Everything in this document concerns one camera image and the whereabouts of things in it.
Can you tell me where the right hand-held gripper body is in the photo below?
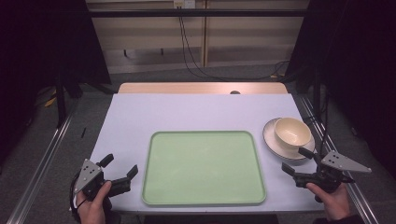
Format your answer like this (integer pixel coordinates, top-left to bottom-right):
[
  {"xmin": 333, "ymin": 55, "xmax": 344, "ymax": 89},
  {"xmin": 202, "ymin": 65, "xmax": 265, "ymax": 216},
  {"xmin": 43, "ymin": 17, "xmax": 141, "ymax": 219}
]
[{"xmin": 292, "ymin": 150, "xmax": 373, "ymax": 203}]

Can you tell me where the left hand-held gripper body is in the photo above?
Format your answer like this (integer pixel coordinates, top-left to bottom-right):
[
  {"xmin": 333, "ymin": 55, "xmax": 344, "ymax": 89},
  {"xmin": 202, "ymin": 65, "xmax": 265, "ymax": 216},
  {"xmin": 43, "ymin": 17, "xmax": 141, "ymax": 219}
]
[{"xmin": 73, "ymin": 158, "xmax": 132, "ymax": 203}]

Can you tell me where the cream bowl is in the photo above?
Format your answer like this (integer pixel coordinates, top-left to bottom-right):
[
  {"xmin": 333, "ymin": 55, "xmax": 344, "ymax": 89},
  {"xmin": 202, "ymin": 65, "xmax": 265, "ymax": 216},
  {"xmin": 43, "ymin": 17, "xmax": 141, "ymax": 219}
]
[{"xmin": 274, "ymin": 117, "xmax": 313, "ymax": 150}]

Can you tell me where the white plate with dark rim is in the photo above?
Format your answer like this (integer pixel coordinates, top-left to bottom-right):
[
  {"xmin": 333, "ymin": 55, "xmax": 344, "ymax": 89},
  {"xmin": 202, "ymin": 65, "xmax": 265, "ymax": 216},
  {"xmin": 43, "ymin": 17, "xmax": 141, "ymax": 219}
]
[{"xmin": 262, "ymin": 117, "xmax": 317, "ymax": 161}]

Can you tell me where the light green tray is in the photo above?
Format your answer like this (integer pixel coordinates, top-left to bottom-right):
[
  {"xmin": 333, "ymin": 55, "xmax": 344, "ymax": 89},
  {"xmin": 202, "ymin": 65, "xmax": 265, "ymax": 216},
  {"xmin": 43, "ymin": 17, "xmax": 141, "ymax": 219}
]
[{"xmin": 141, "ymin": 130, "xmax": 268, "ymax": 207}]

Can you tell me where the person's left hand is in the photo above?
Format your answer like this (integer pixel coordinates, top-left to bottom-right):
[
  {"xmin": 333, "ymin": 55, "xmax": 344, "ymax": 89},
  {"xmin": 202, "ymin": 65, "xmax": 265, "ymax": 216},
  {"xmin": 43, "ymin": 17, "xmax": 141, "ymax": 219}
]
[{"xmin": 75, "ymin": 180, "xmax": 113, "ymax": 224}]

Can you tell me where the person's right hand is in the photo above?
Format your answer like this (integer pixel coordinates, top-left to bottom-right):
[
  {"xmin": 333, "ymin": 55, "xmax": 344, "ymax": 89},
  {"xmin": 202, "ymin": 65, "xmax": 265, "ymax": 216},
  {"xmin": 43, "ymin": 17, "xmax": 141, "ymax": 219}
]
[{"xmin": 305, "ymin": 181, "xmax": 351, "ymax": 222}]

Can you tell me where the black stand pole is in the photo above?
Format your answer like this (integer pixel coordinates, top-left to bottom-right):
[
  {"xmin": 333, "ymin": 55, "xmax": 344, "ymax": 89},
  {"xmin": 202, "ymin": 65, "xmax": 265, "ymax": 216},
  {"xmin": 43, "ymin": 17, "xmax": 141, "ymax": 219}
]
[
  {"xmin": 312, "ymin": 66, "xmax": 322, "ymax": 119},
  {"xmin": 54, "ymin": 73, "xmax": 68, "ymax": 129}
]

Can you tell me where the white table mat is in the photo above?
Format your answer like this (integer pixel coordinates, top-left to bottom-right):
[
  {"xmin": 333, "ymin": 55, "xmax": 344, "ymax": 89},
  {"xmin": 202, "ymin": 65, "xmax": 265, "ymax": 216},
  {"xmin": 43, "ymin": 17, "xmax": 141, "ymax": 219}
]
[{"xmin": 89, "ymin": 92, "xmax": 327, "ymax": 215}]

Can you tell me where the black curtain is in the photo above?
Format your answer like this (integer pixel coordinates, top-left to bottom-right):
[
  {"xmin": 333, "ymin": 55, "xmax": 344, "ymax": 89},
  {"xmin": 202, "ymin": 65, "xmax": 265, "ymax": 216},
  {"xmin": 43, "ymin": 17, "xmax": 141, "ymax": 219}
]
[
  {"xmin": 284, "ymin": 0, "xmax": 396, "ymax": 171},
  {"xmin": 0, "ymin": 0, "xmax": 112, "ymax": 166}
]

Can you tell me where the black horizontal bar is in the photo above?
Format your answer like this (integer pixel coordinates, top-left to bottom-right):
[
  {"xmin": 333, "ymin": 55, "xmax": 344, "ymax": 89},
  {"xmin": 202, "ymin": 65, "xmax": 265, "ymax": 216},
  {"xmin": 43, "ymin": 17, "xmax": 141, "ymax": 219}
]
[{"xmin": 88, "ymin": 8, "xmax": 309, "ymax": 19}]

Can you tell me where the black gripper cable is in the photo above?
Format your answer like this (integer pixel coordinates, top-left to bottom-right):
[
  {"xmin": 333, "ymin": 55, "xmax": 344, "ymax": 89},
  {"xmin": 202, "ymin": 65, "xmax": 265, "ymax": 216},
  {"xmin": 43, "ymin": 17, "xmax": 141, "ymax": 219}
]
[{"xmin": 68, "ymin": 172, "xmax": 82, "ymax": 222}]

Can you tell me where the aluminium rail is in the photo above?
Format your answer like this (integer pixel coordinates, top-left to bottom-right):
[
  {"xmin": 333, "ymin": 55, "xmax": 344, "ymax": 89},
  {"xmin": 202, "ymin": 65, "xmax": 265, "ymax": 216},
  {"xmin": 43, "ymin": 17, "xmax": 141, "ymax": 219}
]
[
  {"xmin": 298, "ymin": 95, "xmax": 380, "ymax": 224},
  {"xmin": 6, "ymin": 104, "xmax": 78, "ymax": 224}
]

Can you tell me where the thin black cable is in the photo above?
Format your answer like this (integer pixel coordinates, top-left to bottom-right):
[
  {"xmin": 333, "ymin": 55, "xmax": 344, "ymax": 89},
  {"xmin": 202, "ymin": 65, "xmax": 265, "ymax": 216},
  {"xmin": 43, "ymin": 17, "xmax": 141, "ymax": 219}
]
[{"xmin": 318, "ymin": 92, "xmax": 331, "ymax": 158}]

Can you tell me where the black cable on wall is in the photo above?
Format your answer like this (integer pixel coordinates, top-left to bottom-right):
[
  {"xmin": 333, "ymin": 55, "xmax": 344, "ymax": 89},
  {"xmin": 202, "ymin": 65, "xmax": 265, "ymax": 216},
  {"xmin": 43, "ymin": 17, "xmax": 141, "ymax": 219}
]
[{"xmin": 177, "ymin": 5, "xmax": 290, "ymax": 82}]

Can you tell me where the wooden post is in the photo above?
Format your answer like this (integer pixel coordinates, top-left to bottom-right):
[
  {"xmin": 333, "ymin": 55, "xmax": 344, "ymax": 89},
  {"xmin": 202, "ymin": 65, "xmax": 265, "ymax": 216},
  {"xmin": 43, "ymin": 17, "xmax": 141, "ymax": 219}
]
[{"xmin": 200, "ymin": 0, "xmax": 209, "ymax": 68}]

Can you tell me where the white wall socket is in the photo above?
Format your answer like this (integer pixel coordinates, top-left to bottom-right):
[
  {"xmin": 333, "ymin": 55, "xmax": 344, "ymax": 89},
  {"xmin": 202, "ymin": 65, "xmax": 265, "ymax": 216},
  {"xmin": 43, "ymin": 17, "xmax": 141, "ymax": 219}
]
[{"xmin": 173, "ymin": 0, "xmax": 196, "ymax": 9}]

